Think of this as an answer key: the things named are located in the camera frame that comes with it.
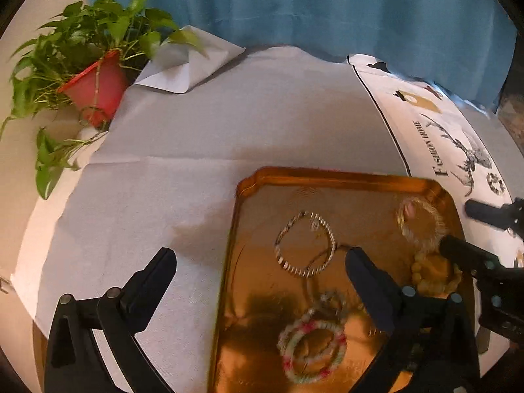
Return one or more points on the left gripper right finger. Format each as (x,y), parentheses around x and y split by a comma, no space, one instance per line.
(431,338)

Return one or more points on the white printed table runner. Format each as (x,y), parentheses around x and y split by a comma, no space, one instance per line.
(450,141)

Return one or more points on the orange metal tray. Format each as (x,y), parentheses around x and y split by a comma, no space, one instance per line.
(286,258)

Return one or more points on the red flower pot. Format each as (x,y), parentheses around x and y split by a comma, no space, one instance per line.
(97,91)

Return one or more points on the thin gold bangle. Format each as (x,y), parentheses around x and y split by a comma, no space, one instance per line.
(332,282)

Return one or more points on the grey table cloth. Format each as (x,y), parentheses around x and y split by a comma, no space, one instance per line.
(166,176)

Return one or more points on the blue curtain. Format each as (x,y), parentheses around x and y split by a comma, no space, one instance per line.
(465,46)

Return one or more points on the green potted plant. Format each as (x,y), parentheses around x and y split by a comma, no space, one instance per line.
(70,42)

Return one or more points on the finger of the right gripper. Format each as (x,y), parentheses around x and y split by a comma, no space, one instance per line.
(479,263)
(498,217)

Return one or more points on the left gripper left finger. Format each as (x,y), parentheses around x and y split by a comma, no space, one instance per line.
(73,360)

